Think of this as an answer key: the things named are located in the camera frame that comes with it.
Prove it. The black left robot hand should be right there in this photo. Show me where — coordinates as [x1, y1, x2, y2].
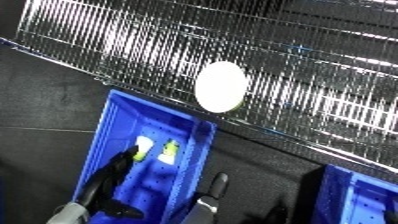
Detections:
[76, 145, 146, 220]

